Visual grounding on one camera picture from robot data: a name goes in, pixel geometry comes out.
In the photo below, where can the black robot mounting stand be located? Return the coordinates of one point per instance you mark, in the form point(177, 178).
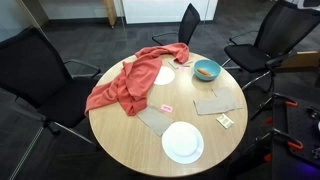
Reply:
point(300, 128)

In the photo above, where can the coral red cloth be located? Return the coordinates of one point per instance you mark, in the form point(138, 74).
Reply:
point(136, 80)

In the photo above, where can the pink sugar packet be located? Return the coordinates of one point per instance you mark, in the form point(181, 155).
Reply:
point(183, 68)
point(166, 108)

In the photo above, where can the brown paper napkin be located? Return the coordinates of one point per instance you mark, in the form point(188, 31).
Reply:
point(174, 64)
point(155, 120)
point(224, 93)
point(216, 106)

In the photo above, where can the small white plate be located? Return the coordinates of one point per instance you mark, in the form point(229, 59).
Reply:
point(166, 76)

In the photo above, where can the large white plate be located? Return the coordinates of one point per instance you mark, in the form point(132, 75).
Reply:
point(182, 142)

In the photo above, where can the wooden box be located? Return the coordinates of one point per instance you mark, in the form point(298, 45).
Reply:
point(301, 60)

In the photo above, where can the black office chair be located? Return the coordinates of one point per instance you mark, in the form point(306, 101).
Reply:
point(283, 30)
point(30, 70)
point(188, 23)

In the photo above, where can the white board panel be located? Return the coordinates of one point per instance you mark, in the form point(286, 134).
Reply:
point(166, 10)

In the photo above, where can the orange Sharpie highlighter marker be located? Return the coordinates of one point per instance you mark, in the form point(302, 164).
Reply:
point(204, 72)

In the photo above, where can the wooden post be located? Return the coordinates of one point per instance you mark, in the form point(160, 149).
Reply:
point(110, 13)

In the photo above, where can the pale yellow packet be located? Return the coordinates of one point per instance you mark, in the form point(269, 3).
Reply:
point(225, 121)

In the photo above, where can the blue bowl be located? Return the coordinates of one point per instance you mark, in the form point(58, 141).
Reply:
point(214, 66)

